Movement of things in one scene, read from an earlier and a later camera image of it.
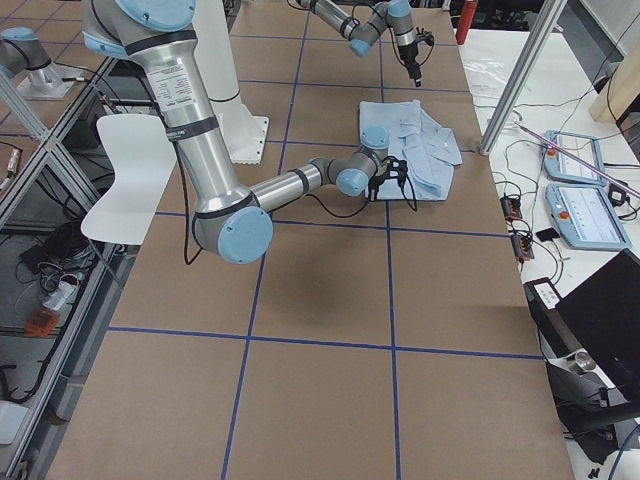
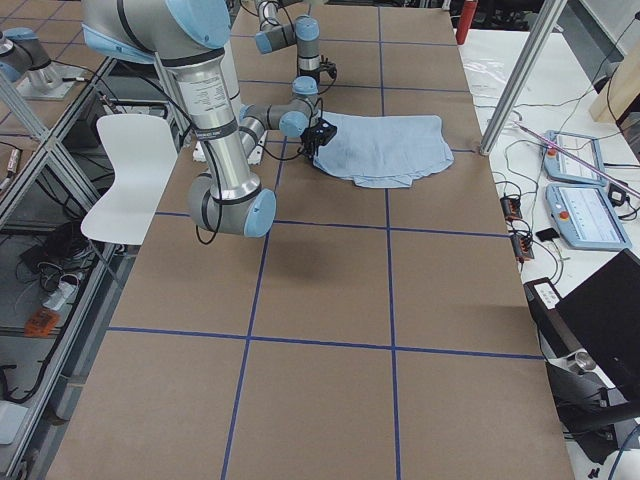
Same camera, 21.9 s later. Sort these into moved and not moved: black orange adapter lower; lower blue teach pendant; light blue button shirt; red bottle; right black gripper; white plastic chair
Moved: right black gripper; light blue button shirt
Not moved: white plastic chair; black orange adapter lower; lower blue teach pendant; red bottle
